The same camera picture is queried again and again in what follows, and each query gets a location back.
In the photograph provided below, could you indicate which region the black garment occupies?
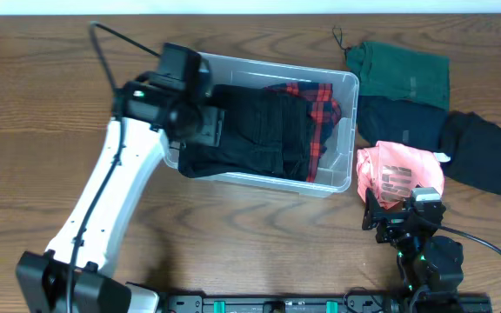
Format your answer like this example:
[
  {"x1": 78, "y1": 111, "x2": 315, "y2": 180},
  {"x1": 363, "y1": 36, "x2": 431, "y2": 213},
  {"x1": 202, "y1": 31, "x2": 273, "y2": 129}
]
[
  {"x1": 439, "y1": 111, "x2": 501, "y2": 195},
  {"x1": 177, "y1": 84, "x2": 314, "y2": 181}
]

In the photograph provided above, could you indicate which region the red navy plaid garment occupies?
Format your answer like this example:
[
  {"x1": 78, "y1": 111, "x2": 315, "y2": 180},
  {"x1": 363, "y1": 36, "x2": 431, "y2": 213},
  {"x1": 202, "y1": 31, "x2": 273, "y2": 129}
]
[{"x1": 265, "y1": 83, "x2": 343, "y2": 183}]

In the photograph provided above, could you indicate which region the dark green garment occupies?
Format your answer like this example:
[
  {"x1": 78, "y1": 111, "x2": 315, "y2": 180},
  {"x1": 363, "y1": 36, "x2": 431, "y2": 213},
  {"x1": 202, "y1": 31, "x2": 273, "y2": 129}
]
[{"x1": 345, "y1": 42, "x2": 451, "y2": 110}]

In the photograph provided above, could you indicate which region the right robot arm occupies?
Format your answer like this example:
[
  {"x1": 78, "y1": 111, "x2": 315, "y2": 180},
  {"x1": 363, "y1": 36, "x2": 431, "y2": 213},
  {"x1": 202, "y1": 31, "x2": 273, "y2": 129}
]
[{"x1": 362, "y1": 187, "x2": 464, "y2": 312}]

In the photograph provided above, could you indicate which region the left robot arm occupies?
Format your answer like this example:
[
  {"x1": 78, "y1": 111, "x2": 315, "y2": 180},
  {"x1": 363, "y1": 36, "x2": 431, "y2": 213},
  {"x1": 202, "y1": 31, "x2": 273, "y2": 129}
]
[{"x1": 16, "y1": 79, "x2": 213, "y2": 312}]

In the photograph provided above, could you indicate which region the clear plastic storage container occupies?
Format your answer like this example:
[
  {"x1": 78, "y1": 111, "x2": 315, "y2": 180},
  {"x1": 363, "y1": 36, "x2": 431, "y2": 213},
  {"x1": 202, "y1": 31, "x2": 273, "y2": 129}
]
[{"x1": 163, "y1": 51, "x2": 360, "y2": 199}]

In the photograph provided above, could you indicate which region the pink printed garment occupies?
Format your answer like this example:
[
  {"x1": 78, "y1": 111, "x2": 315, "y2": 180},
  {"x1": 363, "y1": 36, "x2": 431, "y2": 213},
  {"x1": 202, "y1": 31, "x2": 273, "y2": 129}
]
[{"x1": 356, "y1": 141, "x2": 444, "y2": 209}]

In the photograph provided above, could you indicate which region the dark navy folded garment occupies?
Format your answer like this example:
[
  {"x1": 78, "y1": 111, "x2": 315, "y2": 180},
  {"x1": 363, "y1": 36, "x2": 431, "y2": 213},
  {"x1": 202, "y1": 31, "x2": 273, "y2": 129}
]
[{"x1": 357, "y1": 96, "x2": 448, "y2": 152}]

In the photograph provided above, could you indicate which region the black drawstring loop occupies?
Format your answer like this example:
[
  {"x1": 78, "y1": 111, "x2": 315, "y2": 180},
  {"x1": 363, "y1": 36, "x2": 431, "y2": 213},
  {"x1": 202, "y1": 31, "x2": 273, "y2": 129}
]
[{"x1": 331, "y1": 26, "x2": 347, "y2": 51}]

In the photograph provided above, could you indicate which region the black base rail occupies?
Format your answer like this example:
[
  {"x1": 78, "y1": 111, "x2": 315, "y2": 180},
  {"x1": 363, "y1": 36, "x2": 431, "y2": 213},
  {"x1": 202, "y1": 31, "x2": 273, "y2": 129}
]
[{"x1": 158, "y1": 294, "x2": 494, "y2": 313}]

